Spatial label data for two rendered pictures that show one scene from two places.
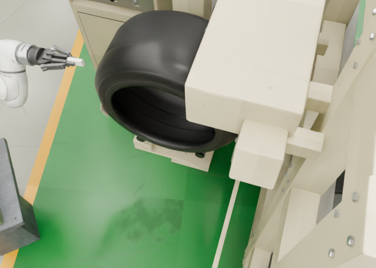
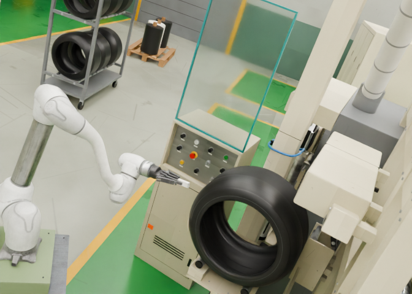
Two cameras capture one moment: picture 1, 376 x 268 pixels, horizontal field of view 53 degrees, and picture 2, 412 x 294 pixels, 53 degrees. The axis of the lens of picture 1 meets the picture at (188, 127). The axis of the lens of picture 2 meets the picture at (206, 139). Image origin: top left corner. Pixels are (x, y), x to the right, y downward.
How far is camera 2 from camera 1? 1.02 m
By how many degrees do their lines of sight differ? 36
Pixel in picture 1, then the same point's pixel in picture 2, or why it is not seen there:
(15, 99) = (121, 195)
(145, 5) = not seen: hidden behind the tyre
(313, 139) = (370, 228)
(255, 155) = (344, 213)
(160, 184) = not seen: outside the picture
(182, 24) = (274, 176)
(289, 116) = (363, 202)
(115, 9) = (193, 180)
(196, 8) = not seen: hidden behind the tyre
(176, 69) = (270, 196)
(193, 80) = (312, 170)
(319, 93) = (376, 206)
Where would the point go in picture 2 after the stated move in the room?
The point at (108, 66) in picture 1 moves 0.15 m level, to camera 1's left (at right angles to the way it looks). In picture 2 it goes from (219, 184) to (190, 174)
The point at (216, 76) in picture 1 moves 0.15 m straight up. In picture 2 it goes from (324, 174) to (341, 140)
